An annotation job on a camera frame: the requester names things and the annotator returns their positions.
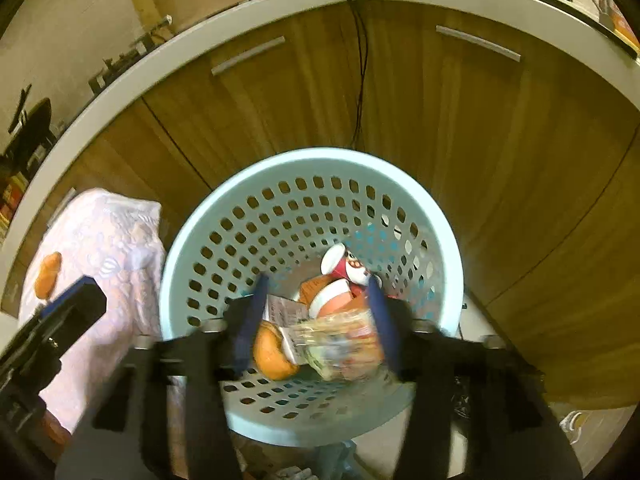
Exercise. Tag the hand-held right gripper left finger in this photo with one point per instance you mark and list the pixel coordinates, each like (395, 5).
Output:
(249, 322)

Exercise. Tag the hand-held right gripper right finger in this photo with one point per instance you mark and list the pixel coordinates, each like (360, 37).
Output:
(381, 322)

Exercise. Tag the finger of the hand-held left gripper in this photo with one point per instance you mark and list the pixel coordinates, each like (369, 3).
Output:
(75, 305)

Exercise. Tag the orange round bun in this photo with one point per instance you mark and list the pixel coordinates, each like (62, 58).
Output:
(272, 355)

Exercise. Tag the snack wrapper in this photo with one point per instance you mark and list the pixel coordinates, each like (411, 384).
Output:
(345, 345)

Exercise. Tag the orange paper cup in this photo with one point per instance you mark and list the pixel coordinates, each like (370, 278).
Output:
(334, 301)

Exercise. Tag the red and white noodle cup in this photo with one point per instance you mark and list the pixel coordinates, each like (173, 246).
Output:
(350, 270)

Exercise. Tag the light blue perforated basket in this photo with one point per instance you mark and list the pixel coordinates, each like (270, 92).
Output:
(240, 220)

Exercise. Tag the small orange snack piece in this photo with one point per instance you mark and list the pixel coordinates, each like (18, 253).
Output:
(48, 275)

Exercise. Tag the floral tablecloth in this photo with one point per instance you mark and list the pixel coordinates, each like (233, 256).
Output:
(110, 240)

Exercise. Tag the black wok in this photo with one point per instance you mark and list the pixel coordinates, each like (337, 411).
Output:
(32, 127)

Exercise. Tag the wooden kitchen cabinet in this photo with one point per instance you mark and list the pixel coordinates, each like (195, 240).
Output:
(500, 160)

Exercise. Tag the black gas stove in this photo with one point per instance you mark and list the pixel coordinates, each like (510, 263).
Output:
(112, 67)

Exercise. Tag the wooden cutting board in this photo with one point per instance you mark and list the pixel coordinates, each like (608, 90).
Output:
(150, 7)

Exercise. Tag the white kitchen countertop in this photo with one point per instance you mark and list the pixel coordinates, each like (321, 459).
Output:
(300, 5)

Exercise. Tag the orange box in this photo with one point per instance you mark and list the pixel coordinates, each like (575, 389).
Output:
(622, 22)

